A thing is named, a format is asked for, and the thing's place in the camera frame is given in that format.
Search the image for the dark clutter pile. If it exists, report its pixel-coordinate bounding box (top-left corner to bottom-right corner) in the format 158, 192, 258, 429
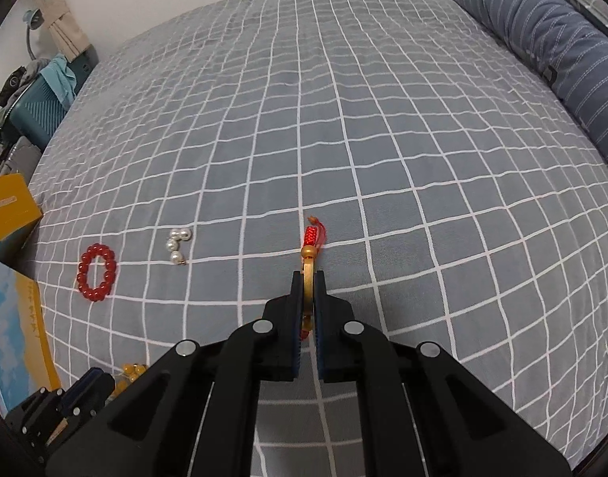
0, 64, 43, 110

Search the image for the red string bracelet gold tube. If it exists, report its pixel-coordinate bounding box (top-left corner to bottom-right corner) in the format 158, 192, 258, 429
299, 215, 331, 343

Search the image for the red bead bracelet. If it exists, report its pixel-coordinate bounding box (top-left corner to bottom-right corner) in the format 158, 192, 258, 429
76, 243, 117, 303

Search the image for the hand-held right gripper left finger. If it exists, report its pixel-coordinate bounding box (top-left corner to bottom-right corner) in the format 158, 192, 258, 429
45, 271, 305, 477

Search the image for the teal suitcase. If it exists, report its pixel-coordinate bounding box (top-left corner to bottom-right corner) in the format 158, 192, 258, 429
6, 47, 99, 149

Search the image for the blue yellow printed cardboard box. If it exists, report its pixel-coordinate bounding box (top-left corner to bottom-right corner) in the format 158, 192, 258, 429
0, 254, 62, 418

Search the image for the white pearl bead string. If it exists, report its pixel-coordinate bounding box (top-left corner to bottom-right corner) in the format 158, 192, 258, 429
166, 229, 192, 266

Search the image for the blue striped pillow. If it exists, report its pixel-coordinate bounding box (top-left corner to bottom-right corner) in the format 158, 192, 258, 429
450, 0, 608, 180

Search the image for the teal cloth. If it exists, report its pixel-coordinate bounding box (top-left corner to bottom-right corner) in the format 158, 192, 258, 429
39, 54, 79, 111

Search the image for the blue desk lamp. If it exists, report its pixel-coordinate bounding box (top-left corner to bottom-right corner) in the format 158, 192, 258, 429
23, 7, 47, 61

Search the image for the yellow amber bead bracelet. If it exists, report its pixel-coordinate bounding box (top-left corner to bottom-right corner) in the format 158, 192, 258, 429
108, 363, 148, 401

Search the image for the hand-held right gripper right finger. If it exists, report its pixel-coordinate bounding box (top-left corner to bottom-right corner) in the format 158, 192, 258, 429
315, 271, 573, 477

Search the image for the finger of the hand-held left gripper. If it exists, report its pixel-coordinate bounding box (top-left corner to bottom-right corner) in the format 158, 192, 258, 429
60, 368, 117, 415
6, 388, 69, 450

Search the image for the beige curtain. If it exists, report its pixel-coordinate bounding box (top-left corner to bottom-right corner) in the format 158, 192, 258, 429
28, 0, 95, 64

